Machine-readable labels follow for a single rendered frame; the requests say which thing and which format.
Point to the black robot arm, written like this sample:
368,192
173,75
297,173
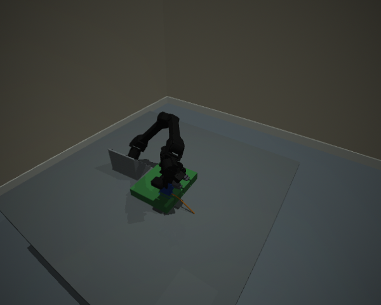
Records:
174,144

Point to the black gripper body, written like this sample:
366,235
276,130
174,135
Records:
159,183

